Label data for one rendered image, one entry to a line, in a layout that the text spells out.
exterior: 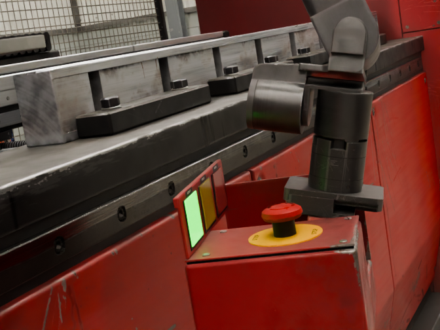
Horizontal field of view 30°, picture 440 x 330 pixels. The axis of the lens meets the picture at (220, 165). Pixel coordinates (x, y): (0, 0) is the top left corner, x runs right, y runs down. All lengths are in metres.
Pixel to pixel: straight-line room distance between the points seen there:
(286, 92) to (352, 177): 0.11
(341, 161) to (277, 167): 0.53
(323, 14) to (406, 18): 1.79
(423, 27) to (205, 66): 1.29
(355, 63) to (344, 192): 0.13
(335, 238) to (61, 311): 0.28
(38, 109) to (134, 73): 0.21
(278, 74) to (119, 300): 0.30
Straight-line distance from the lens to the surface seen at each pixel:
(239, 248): 0.78
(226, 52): 1.53
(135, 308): 0.96
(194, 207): 0.80
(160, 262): 1.01
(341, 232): 0.78
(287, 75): 0.86
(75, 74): 1.10
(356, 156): 0.85
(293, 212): 0.78
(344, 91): 0.84
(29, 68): 1.44
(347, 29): 0.83
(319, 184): 0.86
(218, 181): 0.90
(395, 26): 2.64
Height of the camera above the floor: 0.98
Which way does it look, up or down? 9 degrees down
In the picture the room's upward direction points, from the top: 9 degrees counter-clockwise
